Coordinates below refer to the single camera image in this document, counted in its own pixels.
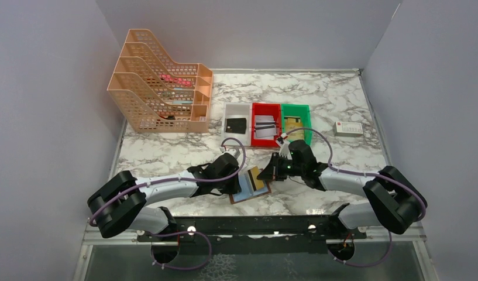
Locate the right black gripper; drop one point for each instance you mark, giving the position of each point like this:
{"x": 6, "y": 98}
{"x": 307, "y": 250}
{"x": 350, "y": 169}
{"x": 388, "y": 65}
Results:
{"x": 275, "y": 168}

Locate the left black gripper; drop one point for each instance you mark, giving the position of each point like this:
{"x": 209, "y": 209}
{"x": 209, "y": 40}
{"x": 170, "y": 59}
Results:
{"x": 234, "y": 182}

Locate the brown leather card holder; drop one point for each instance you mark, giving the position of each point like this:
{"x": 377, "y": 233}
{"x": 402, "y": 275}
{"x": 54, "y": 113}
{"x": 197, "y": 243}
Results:
{"x": 246, "y": 192}

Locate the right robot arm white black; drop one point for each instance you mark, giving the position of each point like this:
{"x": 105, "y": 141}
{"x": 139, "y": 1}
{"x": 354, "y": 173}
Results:
{"x": 392, "y": 202}

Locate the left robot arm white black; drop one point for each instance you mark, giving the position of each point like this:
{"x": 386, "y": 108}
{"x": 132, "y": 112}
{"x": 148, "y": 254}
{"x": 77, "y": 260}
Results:
{"x": 122, "y": 203}

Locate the white cards in red bin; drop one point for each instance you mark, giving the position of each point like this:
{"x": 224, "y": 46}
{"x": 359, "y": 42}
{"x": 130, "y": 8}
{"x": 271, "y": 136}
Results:
{"x": 265, "y": 127}

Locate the black card in white bin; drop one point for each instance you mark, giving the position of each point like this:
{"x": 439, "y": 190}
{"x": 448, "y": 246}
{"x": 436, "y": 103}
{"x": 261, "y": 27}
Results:
{"x": 236, "y": 125}

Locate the gold cards in green bin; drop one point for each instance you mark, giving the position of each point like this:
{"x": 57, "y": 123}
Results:
{"x": 291, "y": 123}

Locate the small white card box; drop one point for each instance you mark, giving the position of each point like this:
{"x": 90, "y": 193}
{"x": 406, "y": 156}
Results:
{"x": 348, "y": 129}

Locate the green plastic bin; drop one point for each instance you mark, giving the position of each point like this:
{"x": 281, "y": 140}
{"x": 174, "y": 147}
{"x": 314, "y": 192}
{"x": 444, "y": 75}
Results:
{"x": 302, "y": 111}

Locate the red plastic bin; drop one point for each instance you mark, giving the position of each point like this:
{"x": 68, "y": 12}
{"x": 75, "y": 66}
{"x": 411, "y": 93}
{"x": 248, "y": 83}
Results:
{"x": 266, "y": 109}

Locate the white plastic bin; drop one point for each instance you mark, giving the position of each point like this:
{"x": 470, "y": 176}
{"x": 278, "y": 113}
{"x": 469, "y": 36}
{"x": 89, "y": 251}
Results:
{"x": 238, "y": 110}

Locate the peach plastic file organizer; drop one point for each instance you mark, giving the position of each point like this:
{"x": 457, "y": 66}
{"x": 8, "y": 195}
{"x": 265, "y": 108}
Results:
{"x": 149, "y": 104}

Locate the pink item in organizer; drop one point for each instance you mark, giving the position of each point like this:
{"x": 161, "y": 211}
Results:
{"x": 174, "y": 81}

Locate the black mounting rail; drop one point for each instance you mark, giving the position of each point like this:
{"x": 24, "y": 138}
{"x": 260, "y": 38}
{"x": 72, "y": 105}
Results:
{"x": 252, "y": 235}

